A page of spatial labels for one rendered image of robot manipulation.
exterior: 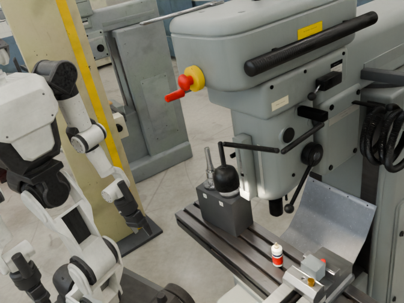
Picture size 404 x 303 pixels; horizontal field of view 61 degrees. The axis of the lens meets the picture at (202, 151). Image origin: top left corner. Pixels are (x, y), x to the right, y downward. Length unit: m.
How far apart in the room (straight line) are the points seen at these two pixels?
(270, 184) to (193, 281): 1.72
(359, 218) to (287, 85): 0.78
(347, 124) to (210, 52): 0.55
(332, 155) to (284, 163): 0.20
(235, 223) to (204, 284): 1.18
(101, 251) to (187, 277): 1.30
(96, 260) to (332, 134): 0.99
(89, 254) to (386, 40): 1.28
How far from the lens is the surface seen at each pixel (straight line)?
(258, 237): 1.54
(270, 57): 0.75
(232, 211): 1.45
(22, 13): 2.43
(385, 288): 1.82
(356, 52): 1.11
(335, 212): 1.54
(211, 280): 2.63
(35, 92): 1.25
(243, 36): 0.74
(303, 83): 0.92
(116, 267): 1.59
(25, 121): 1.24
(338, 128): 1.11
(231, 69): 0.75
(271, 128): 0.93
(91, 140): 1.43
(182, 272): 2.73
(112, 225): 3.02
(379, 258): 1.66
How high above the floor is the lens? 2.00
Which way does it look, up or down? 29 degrees down
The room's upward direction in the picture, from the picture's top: 11 degrees counter-clockwise
